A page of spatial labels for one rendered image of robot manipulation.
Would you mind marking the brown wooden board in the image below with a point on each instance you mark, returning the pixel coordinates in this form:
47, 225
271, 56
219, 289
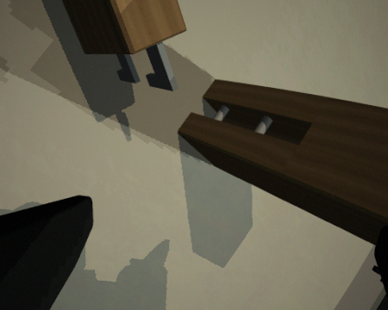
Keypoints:
127, 27

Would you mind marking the dark brown wooden post with slot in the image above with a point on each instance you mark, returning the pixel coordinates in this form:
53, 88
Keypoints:
326, 156

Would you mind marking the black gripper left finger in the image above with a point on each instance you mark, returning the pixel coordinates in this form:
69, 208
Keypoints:
39, 248

